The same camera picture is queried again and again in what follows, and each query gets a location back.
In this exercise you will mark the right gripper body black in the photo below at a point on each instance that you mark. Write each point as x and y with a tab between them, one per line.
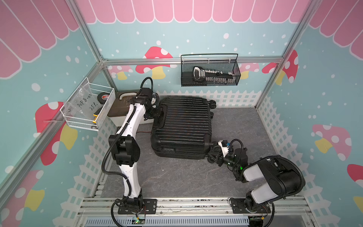
221	158

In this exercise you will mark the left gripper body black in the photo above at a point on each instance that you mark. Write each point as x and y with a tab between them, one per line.
152	112

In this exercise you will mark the black hard-shell suitcase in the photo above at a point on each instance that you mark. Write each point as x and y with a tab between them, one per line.
184	128

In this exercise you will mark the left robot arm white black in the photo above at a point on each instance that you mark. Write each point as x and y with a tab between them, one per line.
124	152

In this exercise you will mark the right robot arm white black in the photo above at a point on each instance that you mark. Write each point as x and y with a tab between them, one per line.
282	177

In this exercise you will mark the brown lid storage box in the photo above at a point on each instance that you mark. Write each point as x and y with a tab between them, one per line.
120	107

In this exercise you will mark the black tape roll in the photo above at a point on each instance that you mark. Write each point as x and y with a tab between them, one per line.
103	97

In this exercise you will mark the yellow black tool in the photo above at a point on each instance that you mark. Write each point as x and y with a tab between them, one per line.
95	115

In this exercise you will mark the socket tool set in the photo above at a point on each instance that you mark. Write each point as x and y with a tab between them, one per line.
201	75

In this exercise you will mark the clear acrylic wall bin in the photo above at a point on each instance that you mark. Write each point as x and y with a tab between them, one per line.
79	108

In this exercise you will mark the black wire mesh basket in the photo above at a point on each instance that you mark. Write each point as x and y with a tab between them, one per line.
216	62

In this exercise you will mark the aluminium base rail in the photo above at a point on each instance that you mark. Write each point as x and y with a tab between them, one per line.
218	212

